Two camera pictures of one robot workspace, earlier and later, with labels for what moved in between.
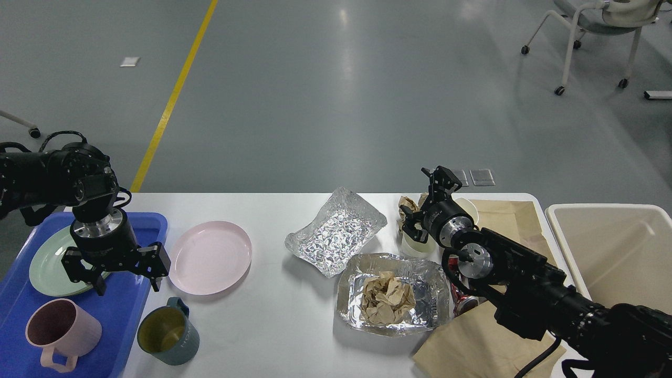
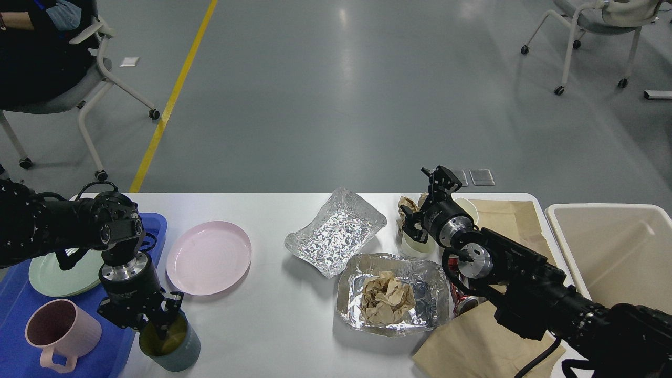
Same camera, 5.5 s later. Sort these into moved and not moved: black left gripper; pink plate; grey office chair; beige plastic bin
Moved: black left gripper; grey office chair
Not moved: pink plate; beige plastic bin
